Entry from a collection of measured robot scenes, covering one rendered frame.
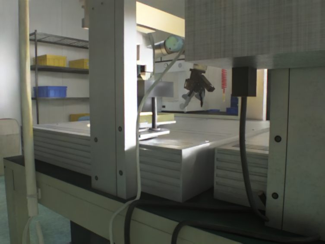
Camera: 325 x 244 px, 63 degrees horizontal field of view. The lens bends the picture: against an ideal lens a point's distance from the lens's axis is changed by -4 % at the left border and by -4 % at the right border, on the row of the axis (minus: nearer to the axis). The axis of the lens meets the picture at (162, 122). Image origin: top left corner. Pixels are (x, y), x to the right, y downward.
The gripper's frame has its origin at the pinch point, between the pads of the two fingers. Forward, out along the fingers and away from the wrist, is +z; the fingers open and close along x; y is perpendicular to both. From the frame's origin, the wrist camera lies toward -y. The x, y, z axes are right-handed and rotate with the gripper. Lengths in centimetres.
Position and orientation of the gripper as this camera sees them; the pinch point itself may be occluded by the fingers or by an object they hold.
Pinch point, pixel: (193, 108)
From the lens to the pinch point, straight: 152.4
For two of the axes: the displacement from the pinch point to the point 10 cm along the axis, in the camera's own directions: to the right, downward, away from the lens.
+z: -1.9, 9.5, 2.6
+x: -6.8, 0.6, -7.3
